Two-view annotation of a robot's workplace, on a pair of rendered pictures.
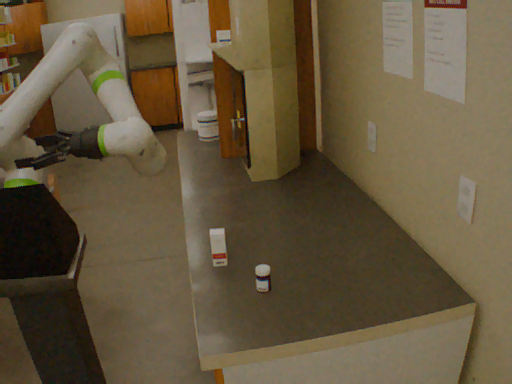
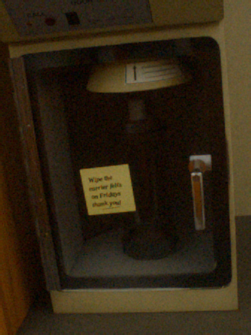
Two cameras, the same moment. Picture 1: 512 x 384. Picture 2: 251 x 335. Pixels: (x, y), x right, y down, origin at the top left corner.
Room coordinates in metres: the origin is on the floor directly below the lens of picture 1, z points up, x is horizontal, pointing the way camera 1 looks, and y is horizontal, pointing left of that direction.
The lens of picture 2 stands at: (1.78, 0.74, 1.45)
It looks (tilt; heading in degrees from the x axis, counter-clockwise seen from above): 17 degrees down; 288
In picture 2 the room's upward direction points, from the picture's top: 6 degrees counter-clockwise
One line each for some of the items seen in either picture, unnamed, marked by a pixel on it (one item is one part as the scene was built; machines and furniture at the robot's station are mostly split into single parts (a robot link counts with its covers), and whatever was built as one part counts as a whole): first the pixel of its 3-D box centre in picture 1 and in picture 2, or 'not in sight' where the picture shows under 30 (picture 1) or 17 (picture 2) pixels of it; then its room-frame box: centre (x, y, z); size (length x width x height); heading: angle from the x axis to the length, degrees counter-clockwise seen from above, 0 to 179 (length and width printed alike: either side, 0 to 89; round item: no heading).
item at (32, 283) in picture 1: (35, 264); not in sight; (1.29, 0.72, 0.92); 0.32 x 0.32 x 0.04; 10
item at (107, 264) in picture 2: (240, 116); (127, 176); (2.02, 0.00, 1.19); 0.30 x 0.01 x 0.40; 7
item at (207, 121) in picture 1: (209, 125); not in sight; (2.62, 0.18, 1.02); 0.13 x 0.13 x 0.15
